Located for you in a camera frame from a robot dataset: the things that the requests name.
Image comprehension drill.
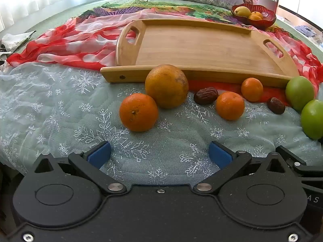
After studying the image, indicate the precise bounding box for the green apple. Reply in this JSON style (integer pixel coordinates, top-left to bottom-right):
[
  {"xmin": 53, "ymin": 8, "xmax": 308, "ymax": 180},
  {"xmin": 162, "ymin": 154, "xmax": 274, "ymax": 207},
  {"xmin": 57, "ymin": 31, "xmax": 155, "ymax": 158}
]
[
  {"xmin": 300, "ymin": 99, "xmax": 323, "ymax": 140},
  {"xmin": 285, "ymin": 76, "xmax": 315, "ymax": 113}
]

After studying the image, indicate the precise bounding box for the multicolour floral scarf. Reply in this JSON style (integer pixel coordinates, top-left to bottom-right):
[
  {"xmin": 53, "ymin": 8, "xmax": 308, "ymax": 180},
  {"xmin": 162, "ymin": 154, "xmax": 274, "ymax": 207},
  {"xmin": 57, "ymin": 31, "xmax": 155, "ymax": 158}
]
[{"xmin": 83, "ymin": 0, "xmax": 255, "ymax": 29}]

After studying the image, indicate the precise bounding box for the wooden tray with handles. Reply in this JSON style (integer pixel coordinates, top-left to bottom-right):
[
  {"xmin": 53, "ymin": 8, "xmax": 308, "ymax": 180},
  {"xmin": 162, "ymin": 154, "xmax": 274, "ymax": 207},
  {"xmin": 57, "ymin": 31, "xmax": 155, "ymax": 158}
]
[{"xmin": 100, "ymin": 19, "xmax": 301, "ymax": 89}]

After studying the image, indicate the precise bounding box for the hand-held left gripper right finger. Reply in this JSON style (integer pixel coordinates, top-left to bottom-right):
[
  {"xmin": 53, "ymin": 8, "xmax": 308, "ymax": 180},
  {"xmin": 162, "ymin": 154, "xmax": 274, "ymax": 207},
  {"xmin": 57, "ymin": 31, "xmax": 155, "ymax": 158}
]
[{"xmin": 193, "ymin": 141, "xmax": 288, "ymax": 195}]

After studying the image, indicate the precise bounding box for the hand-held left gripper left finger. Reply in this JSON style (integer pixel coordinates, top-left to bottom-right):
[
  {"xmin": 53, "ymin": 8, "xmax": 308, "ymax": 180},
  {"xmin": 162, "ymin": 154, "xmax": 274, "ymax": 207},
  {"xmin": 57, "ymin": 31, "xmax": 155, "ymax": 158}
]
[{"xmin": 33, "ymin": 141, "xmax": 127, "ymax": 195}]

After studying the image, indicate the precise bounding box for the lavender blue cloth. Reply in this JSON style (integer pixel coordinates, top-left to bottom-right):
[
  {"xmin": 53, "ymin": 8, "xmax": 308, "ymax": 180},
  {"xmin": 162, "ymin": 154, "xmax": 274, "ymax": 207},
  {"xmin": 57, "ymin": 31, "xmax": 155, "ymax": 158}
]
[{"xmin": 295, "ymin": 25, "xmax": 316, "ymax": 39}]

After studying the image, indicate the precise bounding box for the large orange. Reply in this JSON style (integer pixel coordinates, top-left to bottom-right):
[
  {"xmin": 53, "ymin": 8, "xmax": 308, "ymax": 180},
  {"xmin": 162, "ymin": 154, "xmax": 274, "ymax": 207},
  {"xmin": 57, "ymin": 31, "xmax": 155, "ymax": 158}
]
[{"xmin": 145, "ymin": 64, "xmax": 189, "ymax": 110}]

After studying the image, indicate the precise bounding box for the yellow pear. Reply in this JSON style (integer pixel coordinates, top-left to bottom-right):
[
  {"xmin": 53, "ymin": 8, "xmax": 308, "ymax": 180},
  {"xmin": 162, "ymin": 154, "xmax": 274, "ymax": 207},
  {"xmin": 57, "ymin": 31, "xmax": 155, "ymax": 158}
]
[{"xmin": 234, "ymin": 6, "xmax": 252, "ymax": 17}]

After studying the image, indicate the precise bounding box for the red white sheer scarf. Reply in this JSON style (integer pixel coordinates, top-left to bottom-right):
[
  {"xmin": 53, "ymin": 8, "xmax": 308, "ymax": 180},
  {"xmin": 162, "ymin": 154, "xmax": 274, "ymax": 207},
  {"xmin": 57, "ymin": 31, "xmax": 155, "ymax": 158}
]
[{"xmin": 6, "ymin": 7, "xmax": 323, "ymax": 92}]

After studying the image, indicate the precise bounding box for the brown dried date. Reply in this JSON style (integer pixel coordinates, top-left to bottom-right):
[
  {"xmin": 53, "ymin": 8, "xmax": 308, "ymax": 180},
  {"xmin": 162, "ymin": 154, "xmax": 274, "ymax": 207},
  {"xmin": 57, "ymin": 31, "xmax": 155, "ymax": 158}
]
[
  {"xmin": 193, "ymin": 87, "xmax": 219, "ymax": 105},
  {"xmin": 267, "ymin": 97, "xmax": 286, "ymax": 115}
]

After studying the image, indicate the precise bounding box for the white snowflake lace cloth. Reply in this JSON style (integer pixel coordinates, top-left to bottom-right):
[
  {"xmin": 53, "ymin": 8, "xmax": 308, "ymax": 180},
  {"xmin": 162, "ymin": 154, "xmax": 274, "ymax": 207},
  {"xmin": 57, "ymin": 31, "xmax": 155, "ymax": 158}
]
[{"xmin": 0, "ymin": 62, "xmax": 323, "ymax": 183}]

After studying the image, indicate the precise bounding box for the large mandarin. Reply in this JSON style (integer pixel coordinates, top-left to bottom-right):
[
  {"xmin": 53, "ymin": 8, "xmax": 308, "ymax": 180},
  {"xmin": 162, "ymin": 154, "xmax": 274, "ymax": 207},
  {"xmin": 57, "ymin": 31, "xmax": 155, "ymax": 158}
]
[{"xmin": 119, "ymin": 93, "xmax": 159, "ymax": 132}]

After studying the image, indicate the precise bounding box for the green quilted bedspread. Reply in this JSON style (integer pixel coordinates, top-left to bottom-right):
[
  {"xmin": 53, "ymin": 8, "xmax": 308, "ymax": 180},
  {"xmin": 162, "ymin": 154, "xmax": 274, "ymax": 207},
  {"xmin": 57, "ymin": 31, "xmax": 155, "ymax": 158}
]
[{"xmin": 0, "ymin": 0, "xmax": 323, "ymax": 58}]

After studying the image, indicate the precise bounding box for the printed plastic bag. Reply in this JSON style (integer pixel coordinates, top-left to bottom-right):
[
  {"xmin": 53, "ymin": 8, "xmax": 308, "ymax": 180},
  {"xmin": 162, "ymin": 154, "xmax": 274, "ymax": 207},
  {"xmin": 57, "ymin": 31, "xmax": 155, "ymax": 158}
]
[{"xmin": 0, "ymin": 30, "xmax": 37, "ymax": 68}]

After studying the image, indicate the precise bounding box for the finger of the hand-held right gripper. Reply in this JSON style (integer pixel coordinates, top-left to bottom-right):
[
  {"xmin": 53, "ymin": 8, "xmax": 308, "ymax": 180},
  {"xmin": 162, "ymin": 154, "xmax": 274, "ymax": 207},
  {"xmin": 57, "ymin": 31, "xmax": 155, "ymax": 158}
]
[
  {"xmin": 292, "ymin": 165, "xmax": 323, "ymax": 183},
  {"xmin": 275, "ymin": 145, "xmax": 307, "ymax": 167}
]

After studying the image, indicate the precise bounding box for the small mandarin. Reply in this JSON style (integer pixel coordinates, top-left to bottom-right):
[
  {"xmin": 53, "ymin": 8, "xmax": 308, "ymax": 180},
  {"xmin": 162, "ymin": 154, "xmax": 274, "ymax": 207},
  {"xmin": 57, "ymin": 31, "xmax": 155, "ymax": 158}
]
[
  {"xmin": 241, "ymin": 78, "xmax": 264, "ymax": 103},
  {"xmin": 216, "ymin": 92, "xmax": 245, "ymax": 121}
]

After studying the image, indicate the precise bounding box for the red wavy bowl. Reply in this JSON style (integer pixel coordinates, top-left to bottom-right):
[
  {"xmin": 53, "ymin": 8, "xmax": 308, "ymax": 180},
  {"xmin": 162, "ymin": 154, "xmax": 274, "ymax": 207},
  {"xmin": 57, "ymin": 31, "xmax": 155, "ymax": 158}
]
[{"xmin": 231, "ymin": 4, "xmax": 277, "ymax": 30}]

